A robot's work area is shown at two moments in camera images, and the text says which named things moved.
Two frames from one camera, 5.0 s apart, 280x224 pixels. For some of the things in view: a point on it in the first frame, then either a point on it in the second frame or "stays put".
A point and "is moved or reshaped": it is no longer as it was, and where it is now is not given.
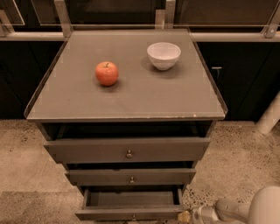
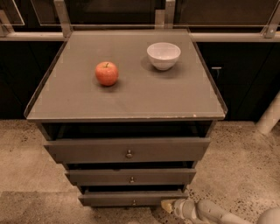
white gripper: (205, 215) -> (179, 206)
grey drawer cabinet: (129, 112) stays put
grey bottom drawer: (131, 204) is moved or reshaped
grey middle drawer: (130, 177) stays put
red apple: (107, 73) stays put
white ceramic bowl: (163, 55) stays put
